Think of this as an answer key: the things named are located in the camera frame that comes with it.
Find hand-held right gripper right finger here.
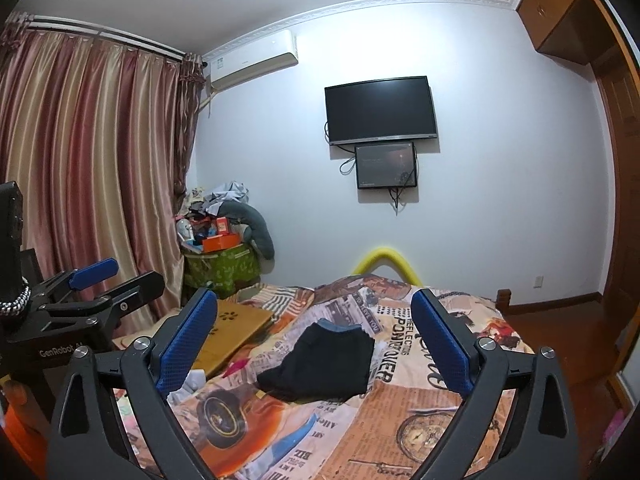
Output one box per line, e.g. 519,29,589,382
411,287,581,480

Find green storage box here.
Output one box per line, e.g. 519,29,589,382
181,245,261,296

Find black pants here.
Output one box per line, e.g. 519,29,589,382
256,322,376,397

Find wooden lap desk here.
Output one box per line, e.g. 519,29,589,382
150,299,276,378

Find small black monitor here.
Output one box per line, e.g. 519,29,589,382
355,142,418,190

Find printed blanket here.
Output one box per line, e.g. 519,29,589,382
112,275,536,480

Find wooden overhead cabinet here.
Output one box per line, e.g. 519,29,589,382
515,0,621,66

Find white cloth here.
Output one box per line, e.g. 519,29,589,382
167,370,207,405

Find white air conditioner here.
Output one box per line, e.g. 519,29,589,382
202,29,299,92

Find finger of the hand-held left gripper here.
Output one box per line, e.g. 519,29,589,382
42,271,166,332
30,258,119,306

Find black wall television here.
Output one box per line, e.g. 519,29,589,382
324,76,440,146

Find striped pink curtain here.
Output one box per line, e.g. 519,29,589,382
0,12,206,341

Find pile of clothes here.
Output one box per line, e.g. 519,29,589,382
187,180,249,218

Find orange cloth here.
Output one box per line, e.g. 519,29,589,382
0,400,51,466

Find yellow foam tube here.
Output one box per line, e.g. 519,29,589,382
352,246,423,288

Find orange box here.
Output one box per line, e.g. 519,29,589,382
201,232,240,253

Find wooden door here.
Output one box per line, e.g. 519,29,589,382
590,35,640,396

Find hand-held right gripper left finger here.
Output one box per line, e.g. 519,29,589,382
46,287,219,480

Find curtain rod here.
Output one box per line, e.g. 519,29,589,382
25,15,188,61

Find grey pillow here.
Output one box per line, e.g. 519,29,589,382
220,201,276,261

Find wooden baseboard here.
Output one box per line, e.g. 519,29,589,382
510,292,601,313

